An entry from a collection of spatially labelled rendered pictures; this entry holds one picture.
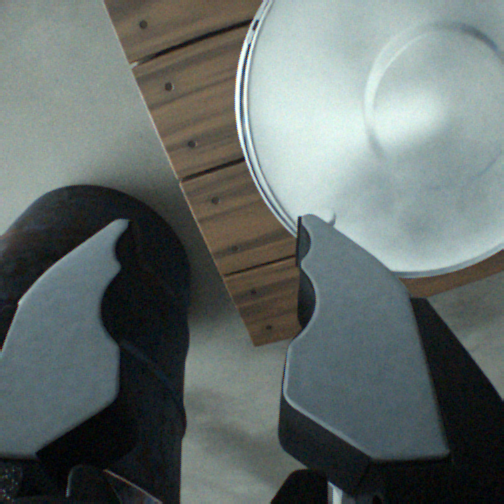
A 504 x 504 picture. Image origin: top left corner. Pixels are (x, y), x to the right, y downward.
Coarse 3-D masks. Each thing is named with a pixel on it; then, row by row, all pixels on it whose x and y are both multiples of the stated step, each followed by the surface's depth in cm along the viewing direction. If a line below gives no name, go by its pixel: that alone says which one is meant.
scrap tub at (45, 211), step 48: (48, 192) 67; (96, 192) 65; (0, 240) 54; (48, 240) 51; (144, 240) 62; (0, 288) 41; (144, 288) 54; (144, 336) 48; (144, 384) 43; (144, 432) 38; (144, 480) 34
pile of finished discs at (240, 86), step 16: (256, 16) 24; (240, 64) 25; (240, 80) 25; (240, 96) 26; (240, 112) 26; (240, 128) 27; (256, 176) 30; (272, 208) 30; (320, 208) 31; (288, 224) 32
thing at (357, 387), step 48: (336, 240) 10; (336, 288) 9; (384, 288) 9; (336, 336) 7; (384, 336) 7; (288, 384) 6; (336, 384) 6; (384, 384) 6; (432, 384) 6; (288, 432) 7; (336, 432) 6; (384, 432) 6; (432, 432) 5; (336, 480) 6
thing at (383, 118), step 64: (320, 0) 22; (384, 0) 22; (448, 0) 22; (256, 64) 24; (320, 64) 25; (384, 64) 24; (448, 64) 24; (256, 128) 27; (320, 128) 27; (384, 128) 26; (448, 128) 26; (320, 192) 30; (384, 192) 30; (448, 192) 30; (384, 256) 33; (448, 256) 33
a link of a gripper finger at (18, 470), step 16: (0, 320) 8; (0, 336) 7; (0, 352) 7; (0, 464) 5; (16, 464) 5; (32, 464) 5; (0, 480) 5; (16, 480) 5; (32, 480) 5; (48, 480) 5; (0, 496) 4; (16, 496) 4
